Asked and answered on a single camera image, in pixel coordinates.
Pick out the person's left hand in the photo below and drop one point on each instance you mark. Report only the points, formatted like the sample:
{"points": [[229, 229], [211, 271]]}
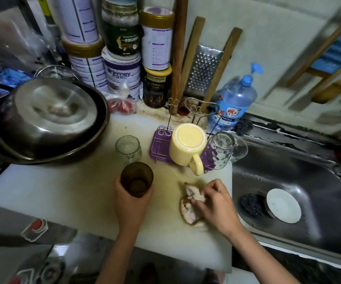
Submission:
{"points": [[132, 207]]}

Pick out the person's right hand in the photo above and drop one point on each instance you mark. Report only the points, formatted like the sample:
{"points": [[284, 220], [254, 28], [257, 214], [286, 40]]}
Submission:
{"points": [[218, 210]]}

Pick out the beige dish cloth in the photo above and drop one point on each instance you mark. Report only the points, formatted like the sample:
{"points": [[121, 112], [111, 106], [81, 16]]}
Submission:
{"points": [[191, 210]]}

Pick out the brown amber glass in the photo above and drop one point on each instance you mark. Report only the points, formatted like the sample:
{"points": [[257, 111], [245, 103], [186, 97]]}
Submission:
{"points": [[137, 179]]}

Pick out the small clear glass cup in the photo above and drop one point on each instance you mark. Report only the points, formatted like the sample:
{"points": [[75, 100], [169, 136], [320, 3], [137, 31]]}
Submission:
{"points": [[128, 149]]}

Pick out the yellow mug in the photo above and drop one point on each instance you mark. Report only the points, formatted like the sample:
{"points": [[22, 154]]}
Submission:
{"points": [[187, 145]]}

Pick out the person's left forearm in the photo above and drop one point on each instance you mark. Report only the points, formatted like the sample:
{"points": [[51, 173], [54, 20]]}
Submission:
{"points": [[117, 260]]}

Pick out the person's right forearm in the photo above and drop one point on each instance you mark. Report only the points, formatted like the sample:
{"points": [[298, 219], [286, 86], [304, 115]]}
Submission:
{"points": [[265, 260]]}

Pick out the white plate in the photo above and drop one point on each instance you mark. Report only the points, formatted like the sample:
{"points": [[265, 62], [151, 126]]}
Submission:
{"points": [[283, 206]]}

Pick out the black wok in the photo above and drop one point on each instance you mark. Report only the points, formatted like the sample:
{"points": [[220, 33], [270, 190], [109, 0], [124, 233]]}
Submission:
{"points": [[93, 139]]}

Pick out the dark scouring pad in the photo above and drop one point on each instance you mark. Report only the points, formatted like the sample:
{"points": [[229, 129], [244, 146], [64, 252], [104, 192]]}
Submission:
{"points": [[243, 126]]}

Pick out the plastic bag with red contents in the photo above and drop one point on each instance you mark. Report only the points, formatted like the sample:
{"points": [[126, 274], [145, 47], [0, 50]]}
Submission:
{"points": [[122, 103]]}

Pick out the small blue water bottle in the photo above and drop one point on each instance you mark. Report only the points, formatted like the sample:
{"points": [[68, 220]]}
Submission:
{"points": [[234, 103]]}

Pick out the steel pot lid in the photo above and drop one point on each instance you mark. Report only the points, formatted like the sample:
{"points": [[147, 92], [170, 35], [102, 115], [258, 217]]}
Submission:
{"points": [[55, 112]]}

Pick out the wooden framed metal grater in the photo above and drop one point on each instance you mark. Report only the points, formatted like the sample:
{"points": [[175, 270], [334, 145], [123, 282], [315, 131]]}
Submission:
{"points": [[203, 71]]}

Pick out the wooden rolling pin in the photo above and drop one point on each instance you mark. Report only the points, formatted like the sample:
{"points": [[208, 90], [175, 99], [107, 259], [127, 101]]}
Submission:
{"points": [[178, 53]]}

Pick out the stack of labelled tin cans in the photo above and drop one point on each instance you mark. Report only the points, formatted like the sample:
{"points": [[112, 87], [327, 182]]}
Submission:
{"points": [[108, 47]]}

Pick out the wooden spatula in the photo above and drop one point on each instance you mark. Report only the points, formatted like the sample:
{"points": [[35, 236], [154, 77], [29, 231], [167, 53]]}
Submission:
{"points": [[336, 91]]}

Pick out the wooden slicer with blue blade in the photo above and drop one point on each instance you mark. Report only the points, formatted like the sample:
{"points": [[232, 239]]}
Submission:
{"points": [[336, 53]]}

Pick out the metal storage shelf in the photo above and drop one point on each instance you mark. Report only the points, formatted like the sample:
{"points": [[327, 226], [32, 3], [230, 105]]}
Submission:
{"points": [[10, 38]]}

